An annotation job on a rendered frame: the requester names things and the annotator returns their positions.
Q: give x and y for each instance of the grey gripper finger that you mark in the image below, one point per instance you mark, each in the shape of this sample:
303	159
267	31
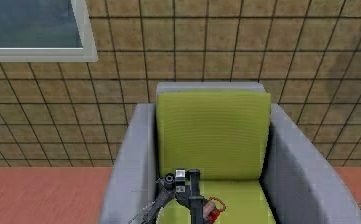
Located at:
142	213
156	210

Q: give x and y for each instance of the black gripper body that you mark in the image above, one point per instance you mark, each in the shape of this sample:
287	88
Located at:
169	180

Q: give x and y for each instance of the white framed window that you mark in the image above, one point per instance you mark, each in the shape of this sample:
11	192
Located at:
34	26

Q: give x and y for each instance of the red and black radio box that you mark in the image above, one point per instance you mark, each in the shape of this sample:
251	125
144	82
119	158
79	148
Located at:
213	212

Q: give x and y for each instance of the grey armchair with green cushions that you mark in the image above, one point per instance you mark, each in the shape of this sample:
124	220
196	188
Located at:
214	133

